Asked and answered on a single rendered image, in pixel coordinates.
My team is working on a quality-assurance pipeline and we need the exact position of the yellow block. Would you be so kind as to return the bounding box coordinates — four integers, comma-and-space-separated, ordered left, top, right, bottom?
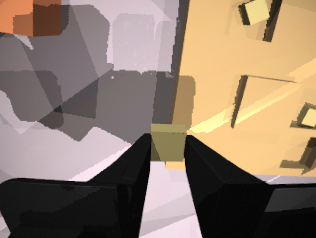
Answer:
297, 106, 316, 126
241, 0, 270, 26
151, 124, 187, 162

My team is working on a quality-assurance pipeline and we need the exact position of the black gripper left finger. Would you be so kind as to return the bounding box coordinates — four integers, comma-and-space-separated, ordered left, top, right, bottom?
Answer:
0, 133, 151, 238

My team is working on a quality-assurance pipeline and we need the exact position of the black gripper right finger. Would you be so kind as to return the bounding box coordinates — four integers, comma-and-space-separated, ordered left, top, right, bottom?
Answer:
184, 135, 316, 238

